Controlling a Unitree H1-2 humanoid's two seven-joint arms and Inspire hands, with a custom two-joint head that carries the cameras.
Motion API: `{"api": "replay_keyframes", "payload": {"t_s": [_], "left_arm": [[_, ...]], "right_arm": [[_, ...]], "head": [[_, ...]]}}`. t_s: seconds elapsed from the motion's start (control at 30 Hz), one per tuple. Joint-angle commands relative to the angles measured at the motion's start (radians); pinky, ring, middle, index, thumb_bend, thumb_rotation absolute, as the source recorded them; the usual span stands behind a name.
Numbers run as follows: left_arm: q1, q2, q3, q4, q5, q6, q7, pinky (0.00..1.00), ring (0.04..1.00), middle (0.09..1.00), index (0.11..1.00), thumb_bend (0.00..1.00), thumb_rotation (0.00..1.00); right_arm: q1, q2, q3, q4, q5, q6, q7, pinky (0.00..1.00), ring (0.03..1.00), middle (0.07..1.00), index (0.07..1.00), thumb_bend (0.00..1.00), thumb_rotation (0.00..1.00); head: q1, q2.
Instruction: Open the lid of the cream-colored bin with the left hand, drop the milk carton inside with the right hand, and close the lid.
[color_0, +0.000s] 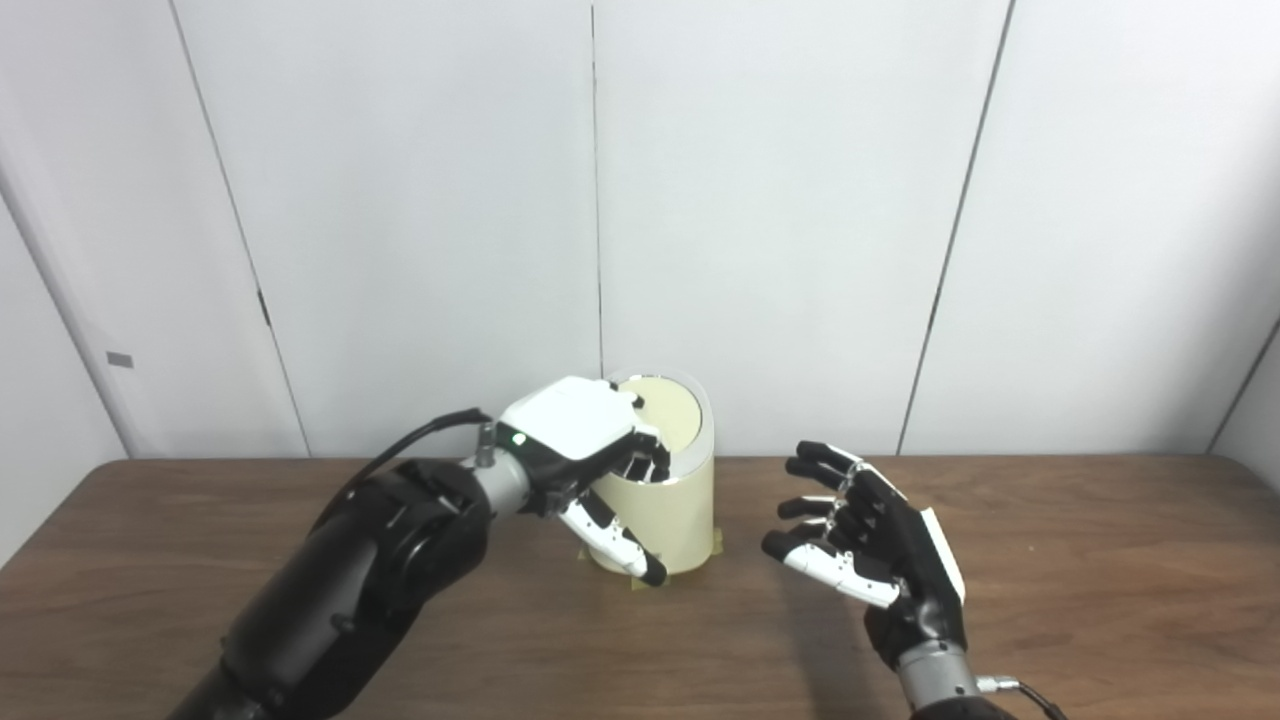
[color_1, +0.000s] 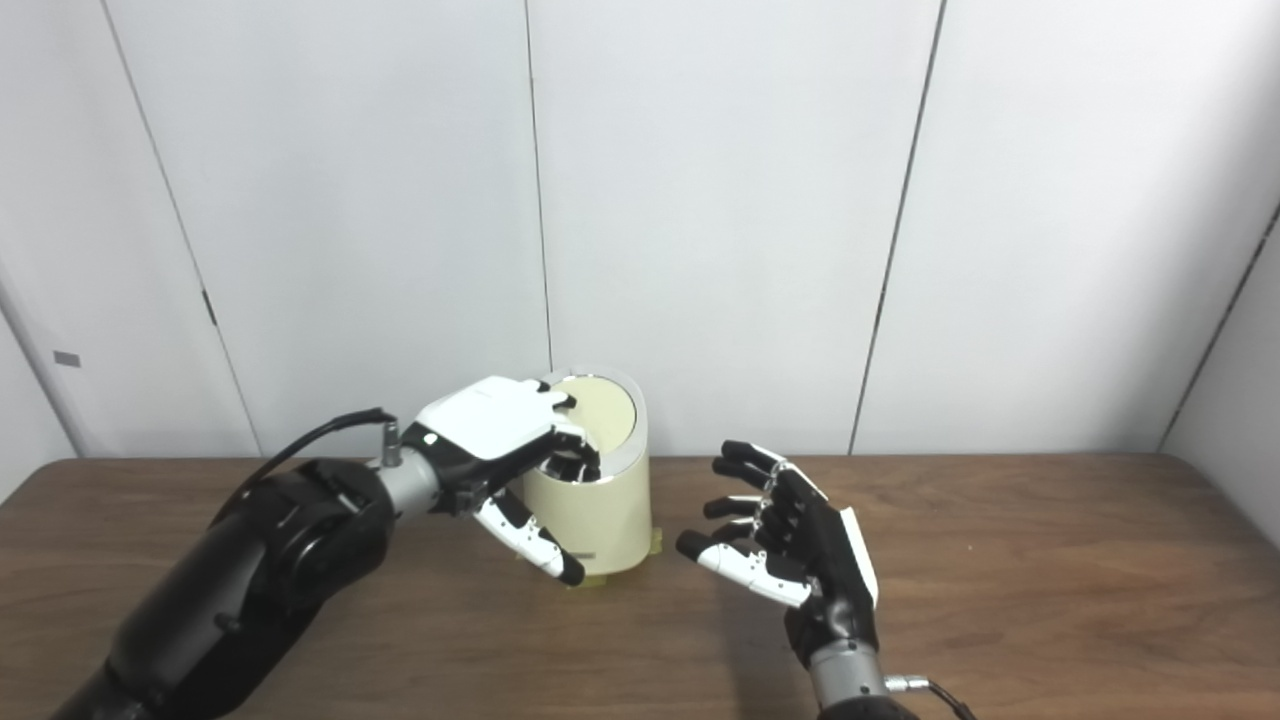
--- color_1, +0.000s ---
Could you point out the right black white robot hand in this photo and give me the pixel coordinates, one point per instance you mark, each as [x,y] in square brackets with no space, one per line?
[830,560]

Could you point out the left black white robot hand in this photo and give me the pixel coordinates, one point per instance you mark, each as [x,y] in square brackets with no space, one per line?
[485,420]

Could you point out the cream round bin lid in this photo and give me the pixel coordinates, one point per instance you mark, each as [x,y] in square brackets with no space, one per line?
[605,410]

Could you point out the cream-colored bin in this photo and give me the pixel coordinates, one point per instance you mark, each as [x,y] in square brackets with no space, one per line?
[610,520]

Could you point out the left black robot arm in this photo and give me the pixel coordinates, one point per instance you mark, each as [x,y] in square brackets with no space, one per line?
[250,580]

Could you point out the yellow tape piece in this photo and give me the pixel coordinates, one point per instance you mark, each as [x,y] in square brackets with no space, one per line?
[655,541]
[592,581]

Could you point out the black wall panel hinge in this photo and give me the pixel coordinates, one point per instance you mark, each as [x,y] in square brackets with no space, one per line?
[209,308]

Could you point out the small grey wall plate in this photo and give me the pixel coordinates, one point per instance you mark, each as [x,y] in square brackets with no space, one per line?
[67,359]

